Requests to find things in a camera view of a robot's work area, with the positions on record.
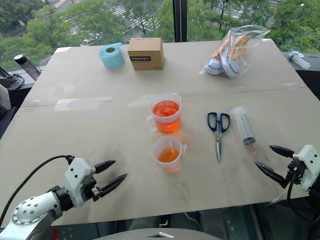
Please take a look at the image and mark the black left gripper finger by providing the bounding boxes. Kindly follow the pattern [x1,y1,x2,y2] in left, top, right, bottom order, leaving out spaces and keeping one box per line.
[93,160,117,175]
[97,173,128,198]

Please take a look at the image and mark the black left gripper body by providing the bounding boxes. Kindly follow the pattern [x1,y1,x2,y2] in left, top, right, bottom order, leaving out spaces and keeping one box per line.
[80,168,104,203]

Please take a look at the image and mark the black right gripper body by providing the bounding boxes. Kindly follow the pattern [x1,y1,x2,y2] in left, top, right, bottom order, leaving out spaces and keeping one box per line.
[281,159,306,190]

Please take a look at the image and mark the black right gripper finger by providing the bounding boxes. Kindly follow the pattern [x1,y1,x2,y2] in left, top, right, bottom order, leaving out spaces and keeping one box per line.
[269,145,296,159]
[254,161,288,187]

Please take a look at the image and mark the large clear plastic syringe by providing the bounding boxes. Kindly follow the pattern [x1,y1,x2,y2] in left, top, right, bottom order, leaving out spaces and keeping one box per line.
[230,105,257,155]

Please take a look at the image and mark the small beaker orange liquid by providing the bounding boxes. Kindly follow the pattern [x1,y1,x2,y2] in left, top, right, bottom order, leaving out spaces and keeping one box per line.
[149,135,188,173]

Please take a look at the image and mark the large beaker orange liquid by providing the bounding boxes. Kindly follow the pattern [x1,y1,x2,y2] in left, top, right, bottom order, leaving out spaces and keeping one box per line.
[144,92,182,135]

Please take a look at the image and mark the grey rounded robot body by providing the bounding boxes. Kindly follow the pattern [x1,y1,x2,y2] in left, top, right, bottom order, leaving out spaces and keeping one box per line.
[93,227,223,240]

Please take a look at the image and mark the white grey handheld device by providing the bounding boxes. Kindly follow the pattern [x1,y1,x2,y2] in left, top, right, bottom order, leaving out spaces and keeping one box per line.
[287,51,312,70]

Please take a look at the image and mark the clear zip bag with items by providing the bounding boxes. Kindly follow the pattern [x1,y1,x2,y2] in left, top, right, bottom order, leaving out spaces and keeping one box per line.
[198,25,271,80]

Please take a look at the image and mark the blue tissue roll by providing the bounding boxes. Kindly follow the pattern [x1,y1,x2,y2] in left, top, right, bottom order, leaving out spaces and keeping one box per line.
[99,42,126,70]

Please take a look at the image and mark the brown cardboard box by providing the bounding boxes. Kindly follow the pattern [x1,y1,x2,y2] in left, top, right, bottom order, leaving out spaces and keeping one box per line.
[127,37,165,71]

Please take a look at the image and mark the black cylindrical bottle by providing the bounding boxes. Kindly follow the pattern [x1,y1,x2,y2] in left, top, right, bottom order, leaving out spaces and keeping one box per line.
[13,54,42,81]

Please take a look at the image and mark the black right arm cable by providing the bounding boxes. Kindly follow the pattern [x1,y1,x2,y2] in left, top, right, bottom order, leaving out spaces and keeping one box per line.
[286,169,305,203]

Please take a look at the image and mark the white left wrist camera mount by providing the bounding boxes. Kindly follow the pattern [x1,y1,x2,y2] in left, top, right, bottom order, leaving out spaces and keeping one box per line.
[64,157,97,209]

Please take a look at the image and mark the blue handled scissors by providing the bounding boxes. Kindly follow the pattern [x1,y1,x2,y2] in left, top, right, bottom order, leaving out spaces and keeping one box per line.
[206,112,231,163]

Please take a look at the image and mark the black cables bundle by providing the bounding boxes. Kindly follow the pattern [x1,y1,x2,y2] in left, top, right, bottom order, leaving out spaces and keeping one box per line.
[0,67,25,91]

